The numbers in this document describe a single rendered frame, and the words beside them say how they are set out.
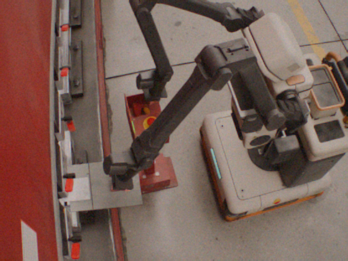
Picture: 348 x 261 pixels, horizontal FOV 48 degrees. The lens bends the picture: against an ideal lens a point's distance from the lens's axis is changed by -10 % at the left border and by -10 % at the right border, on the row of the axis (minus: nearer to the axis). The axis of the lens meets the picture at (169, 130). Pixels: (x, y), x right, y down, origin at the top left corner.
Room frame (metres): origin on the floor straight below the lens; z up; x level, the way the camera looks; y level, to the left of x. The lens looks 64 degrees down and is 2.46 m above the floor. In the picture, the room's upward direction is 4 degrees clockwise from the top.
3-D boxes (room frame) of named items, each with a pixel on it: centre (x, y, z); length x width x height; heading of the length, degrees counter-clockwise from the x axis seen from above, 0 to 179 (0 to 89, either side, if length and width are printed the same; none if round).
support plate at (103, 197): (0.49, 0.23, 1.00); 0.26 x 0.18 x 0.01; 102
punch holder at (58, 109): (0.63, 0.40, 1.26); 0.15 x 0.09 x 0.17; 12
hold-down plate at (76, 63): (1.06, 0.44, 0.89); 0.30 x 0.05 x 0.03; 12
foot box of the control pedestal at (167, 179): (0.90, 0.07, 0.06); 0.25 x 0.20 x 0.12; 108
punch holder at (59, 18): (1.02, 0.48, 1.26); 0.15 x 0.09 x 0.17; 12
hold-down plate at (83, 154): (0.51, 0.32, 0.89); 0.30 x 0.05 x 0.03; 12
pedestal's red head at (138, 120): (0.89, 0.10, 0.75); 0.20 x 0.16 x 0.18; 18
